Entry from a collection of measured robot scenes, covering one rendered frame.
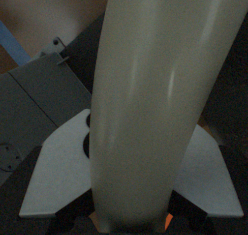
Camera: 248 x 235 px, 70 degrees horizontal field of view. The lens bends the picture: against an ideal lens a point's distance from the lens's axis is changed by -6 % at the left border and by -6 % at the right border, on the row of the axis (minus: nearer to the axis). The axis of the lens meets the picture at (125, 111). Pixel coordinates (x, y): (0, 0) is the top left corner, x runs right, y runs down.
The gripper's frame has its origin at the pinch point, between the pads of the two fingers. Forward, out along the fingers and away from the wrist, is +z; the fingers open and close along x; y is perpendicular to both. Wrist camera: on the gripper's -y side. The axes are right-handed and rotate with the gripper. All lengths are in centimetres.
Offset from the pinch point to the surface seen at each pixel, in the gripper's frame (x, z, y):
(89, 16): -19, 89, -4
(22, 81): -37, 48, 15
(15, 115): -34, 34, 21
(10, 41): -65, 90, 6
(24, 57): -58, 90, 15
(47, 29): -42, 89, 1
